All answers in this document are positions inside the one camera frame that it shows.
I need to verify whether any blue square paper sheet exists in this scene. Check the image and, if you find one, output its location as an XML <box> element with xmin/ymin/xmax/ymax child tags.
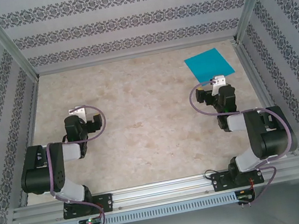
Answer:
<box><xmin>182</xmin><ymin>45</ymin><xmax>236</xmax><ymax>86</ymax></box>

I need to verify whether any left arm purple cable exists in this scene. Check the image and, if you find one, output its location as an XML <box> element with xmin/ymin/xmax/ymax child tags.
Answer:
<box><xmin>35</xmin><ymin>102</ymin><xmax>125</xmax><ymax>224</ymax></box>

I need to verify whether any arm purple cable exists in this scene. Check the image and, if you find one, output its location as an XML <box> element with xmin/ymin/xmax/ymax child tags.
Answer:
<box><xmin>35</xmin><ymin>102</ymin><xmax>125</xmax><ymax>224</ymax></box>
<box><xmin>187</xmin><ymin>67</ymin><xmax>299</xmax><ymax>214</ymax></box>

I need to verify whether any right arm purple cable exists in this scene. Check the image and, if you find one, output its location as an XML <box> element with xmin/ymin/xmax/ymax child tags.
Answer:
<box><xmin>187</xmin><ymin>67</ymin><xmax>299</xmax><ymax>214</ymax></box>

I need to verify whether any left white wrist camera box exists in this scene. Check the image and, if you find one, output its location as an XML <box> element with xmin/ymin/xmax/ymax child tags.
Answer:
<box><xmin>68</xmin><ymin>105</ymin><xmax>88</xmax><ymax>123</ymax></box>

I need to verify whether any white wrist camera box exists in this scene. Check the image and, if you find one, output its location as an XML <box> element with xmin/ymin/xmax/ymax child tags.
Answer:
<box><xmin>68</xmin><ymin>105</ymin><xmax>88</xmax><ymax>123</ymax></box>
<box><xmin>208</xmin><ymin>74</ymin><xmax>228</xmax><ymax>96</ymax></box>

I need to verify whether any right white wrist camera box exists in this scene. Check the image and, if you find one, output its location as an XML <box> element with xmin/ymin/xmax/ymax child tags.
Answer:
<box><xmin>208</xmin><ymin>74</ymin><xmax>228</xmax><ymax>96</ymax></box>

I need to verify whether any aluminium side rail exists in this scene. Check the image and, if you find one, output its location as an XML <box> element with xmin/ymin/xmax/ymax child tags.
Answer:
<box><xmin>0</xmin><ymin>78</ymin><xmax>60</xmax><ymax>208</ymax></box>
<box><xmin>232</xmin><ymin>35</ymin><xmax>299</xmax><ymax>163</ymax></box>

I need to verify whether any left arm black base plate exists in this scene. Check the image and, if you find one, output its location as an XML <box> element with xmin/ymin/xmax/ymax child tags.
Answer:
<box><xmin>60</xmin><ymin>193</ymin><xmax>115</xmax><ymax>221</ymax></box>

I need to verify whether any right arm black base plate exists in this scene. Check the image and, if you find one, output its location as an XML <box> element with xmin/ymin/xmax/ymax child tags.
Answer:
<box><xmin>210</xmin><ymin>164</ymin><xmax>266</xmax><ymax>193</ymax></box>

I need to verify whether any aluminium mounting rail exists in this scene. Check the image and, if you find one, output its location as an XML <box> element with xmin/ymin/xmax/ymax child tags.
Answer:
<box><xmin>8</xmin><ymin>157</ymin><xmax>299</xmax><ymax>224</ymax></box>

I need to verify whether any slotted grey cable duct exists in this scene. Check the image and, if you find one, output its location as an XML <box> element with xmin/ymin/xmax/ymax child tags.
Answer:
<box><xmin>53</xmin><ymin>191</ymin><xmax>238</xmax><ymax>224</ymax></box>

